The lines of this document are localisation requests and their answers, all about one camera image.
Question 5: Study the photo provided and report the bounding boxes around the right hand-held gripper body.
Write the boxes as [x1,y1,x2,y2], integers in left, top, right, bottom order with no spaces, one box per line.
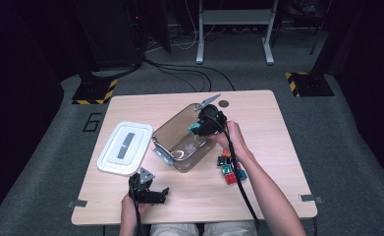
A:
[193,92,229,137]

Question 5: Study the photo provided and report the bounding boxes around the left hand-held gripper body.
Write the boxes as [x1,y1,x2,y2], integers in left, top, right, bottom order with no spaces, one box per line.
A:
[128,166,158,206]

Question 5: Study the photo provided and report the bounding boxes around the clear brown storage box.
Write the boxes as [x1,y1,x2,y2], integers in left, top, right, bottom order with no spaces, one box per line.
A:
[151,102,221,174]

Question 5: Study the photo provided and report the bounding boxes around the red toy brick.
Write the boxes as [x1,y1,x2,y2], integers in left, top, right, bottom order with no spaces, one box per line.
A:
[224,172,239,185]

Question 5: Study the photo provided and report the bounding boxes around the person's left hand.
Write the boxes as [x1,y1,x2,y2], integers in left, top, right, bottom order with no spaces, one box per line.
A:
[120,193,152,228]

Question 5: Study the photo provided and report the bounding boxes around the person's right hand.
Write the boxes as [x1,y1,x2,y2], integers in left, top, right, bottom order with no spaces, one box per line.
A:
[208,120,252,164]

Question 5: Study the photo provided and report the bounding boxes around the person's pale trousers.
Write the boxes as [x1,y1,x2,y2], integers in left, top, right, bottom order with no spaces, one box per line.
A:
[149,221,258,236]

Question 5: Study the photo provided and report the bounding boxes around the black stand base hazard stripes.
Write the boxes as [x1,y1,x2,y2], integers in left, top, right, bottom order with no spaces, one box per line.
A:
[71,77,119,106]
[285,71,335,98]

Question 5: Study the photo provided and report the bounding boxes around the black equipment cabinet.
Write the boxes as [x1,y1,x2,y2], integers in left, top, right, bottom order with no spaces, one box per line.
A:
[70,0,146,72]

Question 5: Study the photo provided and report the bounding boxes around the dark curtain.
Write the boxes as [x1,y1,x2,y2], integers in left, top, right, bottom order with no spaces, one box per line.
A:
[0,0,66,217]
[323,0,384,180]

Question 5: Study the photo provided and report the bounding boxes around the left hand-held gripper cable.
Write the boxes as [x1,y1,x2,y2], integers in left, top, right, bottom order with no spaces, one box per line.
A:
[129,183,146,236]

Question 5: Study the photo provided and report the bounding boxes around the hand-held gripper cable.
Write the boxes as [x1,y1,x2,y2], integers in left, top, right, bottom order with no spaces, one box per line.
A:
[208,112,261,230]
[129,183,146,236]

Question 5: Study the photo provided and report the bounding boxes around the black floor cable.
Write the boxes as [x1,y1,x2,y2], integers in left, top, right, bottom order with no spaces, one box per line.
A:
[153,63,213,92]
[143,58,237,92]

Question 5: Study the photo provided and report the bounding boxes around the right hand-held gripper cable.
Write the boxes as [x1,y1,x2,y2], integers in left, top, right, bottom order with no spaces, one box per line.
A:
[208,112,261,230]

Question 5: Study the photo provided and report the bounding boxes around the white metal desk frame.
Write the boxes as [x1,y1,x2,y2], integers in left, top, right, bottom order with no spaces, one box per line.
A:
[194,0,281,66]

